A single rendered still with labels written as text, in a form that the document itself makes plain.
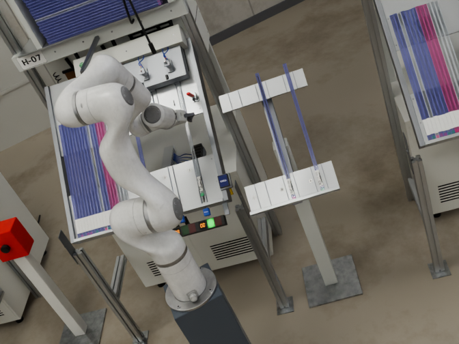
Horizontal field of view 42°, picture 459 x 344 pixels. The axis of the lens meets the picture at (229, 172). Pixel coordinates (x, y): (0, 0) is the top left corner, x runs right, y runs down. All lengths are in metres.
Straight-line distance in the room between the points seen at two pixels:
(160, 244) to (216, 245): 1.06
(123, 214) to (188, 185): 0.62
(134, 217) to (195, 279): 0.33
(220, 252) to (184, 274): 1.03
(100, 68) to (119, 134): 0.21
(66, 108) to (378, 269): 1.71
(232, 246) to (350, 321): 0.68
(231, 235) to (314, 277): 0.44
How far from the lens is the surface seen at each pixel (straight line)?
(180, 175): 2.44
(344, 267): 2.91
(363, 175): 3.39
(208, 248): 2.98
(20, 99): 5.39
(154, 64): 2.54
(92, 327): 3.28
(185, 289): 2.02
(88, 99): 1.69
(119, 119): 1.67
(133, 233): 1.87
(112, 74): 1.81
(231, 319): 2.13
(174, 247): 1.92
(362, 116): 3.85
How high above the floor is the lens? 2.13
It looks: 34 degrees down
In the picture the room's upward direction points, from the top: 24 degrees counter-clockwise
